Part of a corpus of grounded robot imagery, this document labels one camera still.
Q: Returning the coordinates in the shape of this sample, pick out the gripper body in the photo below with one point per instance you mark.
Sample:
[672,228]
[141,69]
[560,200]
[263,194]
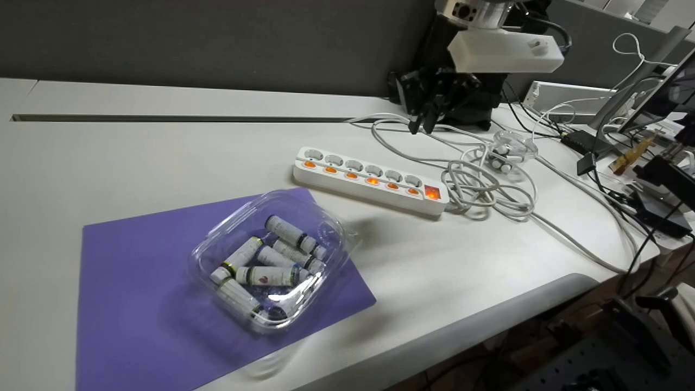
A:
[438,49]

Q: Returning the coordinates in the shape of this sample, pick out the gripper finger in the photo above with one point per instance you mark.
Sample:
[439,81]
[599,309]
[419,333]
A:
[412,92]
[450,89]

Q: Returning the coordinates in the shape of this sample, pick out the clear round plastic container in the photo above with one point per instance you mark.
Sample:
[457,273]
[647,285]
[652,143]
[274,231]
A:
[513,147]

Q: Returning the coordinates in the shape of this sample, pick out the white power strip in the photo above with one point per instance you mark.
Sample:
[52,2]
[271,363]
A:
[374,187]

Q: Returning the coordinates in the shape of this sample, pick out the white box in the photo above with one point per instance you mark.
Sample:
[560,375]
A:
[564,98]

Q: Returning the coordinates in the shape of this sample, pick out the small black box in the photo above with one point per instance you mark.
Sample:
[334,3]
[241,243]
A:
[580,142]

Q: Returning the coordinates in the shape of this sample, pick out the clear plastic clamshell box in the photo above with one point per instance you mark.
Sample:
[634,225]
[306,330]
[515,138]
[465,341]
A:
[331,239]

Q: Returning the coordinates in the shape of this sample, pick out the yellow wooden piece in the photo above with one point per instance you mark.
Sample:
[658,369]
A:
[632,156]

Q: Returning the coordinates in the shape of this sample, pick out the monitor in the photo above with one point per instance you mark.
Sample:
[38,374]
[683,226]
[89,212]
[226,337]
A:
[668,92]

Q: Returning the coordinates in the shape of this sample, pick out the purple mat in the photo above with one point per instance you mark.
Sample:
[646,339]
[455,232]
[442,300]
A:
[141,304]

